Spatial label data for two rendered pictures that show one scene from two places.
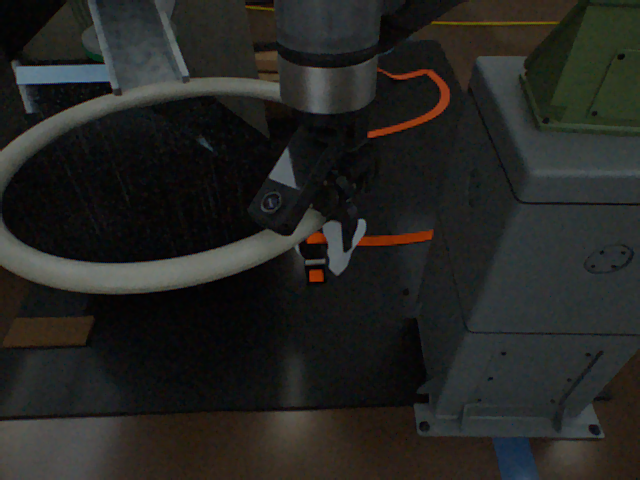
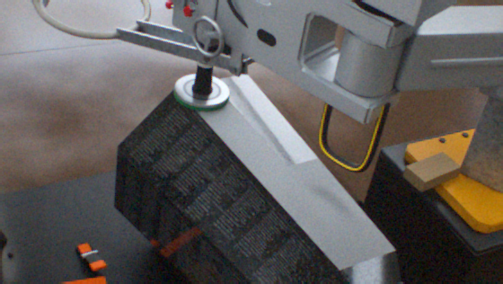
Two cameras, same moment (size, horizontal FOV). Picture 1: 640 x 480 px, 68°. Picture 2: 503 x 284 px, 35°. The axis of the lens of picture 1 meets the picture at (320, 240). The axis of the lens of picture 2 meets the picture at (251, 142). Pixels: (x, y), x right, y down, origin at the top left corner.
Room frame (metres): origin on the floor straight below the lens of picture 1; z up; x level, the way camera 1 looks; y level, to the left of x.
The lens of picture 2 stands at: (3.44, -0.78, 2.59)
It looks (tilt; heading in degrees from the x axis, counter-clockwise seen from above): 37 degrees down; 147
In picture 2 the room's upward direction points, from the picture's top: 11 degrees clockwise
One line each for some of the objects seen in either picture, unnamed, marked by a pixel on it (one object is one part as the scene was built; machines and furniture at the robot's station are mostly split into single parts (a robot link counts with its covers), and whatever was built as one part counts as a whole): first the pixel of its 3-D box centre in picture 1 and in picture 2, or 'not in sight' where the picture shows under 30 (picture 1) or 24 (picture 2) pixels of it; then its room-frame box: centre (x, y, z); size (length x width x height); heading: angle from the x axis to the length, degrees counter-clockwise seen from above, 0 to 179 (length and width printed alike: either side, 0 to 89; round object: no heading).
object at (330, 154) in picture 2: not in sight; (349, 128); (1.73, 0.70, 1.04); 0.23 x 0.03 x 0.32; 23
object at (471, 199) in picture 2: not in sight; (487, 174); (1.83, 1.34, 0.76); 0.49 x 0.49 x 0.05; 2
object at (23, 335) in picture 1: (50, 331); not in sight; (0.84, 0.84, 0.02); 0.25 x 0.10 x 0.01; 92
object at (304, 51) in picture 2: not in sight; (299, 31); (1.49, 0.58, 1.29); 0.74 x 0.23 x 0.49; 23
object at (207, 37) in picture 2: not in sight; (214, 33); (1.28, 0.38, 1.18); 0.15 x 0.10 x 0.15; 23
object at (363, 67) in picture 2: not in sight; (369, 55); (1.73, 0.70, 1.33); 0.19 x 0.19 x 0.20
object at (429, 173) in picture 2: not in sight; (432, 171); (1.79, 1.09, 0.81); 0.20 x 0.10 x 0.05; 100
